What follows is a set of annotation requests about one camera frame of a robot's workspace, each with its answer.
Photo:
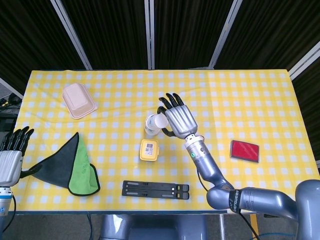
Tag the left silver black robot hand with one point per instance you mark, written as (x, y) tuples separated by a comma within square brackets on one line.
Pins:
[(8, 165)]

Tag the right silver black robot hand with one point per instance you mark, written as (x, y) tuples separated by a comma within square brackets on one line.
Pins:
[(180, 120)]

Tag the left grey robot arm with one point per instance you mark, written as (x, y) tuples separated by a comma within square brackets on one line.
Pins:
[(3, 210)]

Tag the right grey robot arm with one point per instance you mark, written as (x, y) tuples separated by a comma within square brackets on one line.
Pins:
[(250, 197)]

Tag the yellow white checkered tablecloth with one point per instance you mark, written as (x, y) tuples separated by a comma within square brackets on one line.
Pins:
[(225, 105)]

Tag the green box with yellow lid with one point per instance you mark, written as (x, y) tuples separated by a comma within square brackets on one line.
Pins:
[(149, 150)]

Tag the green grey microfibre cloth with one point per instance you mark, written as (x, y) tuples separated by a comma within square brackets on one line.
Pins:
[(62, 167)]

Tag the red flat ink pad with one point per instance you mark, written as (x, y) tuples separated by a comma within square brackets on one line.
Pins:
[(245, 151)]

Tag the black folding laptop stand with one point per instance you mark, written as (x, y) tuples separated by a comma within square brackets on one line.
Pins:
[(155, 190)]

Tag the dark partition panel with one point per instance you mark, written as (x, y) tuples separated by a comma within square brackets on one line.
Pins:
[(185, 32), (107, 32), (270, 30), (30, 37)]

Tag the beige lidded takeout container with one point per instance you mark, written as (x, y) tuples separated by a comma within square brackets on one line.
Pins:
[(78, 101)]

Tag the grey robot torso base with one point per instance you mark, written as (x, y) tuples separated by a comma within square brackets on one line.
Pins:
[(150, 227)]

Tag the grey metal table leg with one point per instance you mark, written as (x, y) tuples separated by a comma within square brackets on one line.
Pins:
[(221, 225)]

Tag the white partition frame post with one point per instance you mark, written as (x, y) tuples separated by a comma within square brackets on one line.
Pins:
[(225, 35), (72, 37), (10, 87), (149, 37), (305, 60)]

